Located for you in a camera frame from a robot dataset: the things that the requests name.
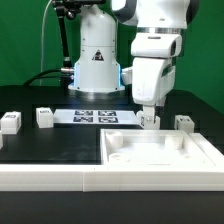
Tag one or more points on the black camera stand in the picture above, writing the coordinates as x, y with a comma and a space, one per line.
69, 9

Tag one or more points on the white sheet with tags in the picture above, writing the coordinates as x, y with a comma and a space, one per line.
77, 116

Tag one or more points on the white square tabletop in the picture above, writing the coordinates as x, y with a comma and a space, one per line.
150, 147

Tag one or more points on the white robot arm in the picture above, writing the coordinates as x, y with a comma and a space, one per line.
157, 43

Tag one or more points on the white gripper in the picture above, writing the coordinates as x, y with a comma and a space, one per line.
152, 79

